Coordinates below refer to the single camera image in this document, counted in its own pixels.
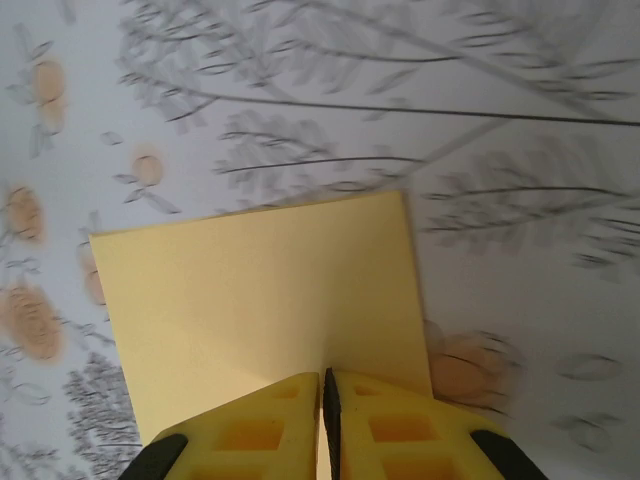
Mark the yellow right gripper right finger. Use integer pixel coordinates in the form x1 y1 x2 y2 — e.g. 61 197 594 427
323 367 564 480

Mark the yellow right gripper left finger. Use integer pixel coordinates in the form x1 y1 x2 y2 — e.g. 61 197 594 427
117 370 321 480

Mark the yellow cloth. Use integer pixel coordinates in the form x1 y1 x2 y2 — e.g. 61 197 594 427
88 189 435 480

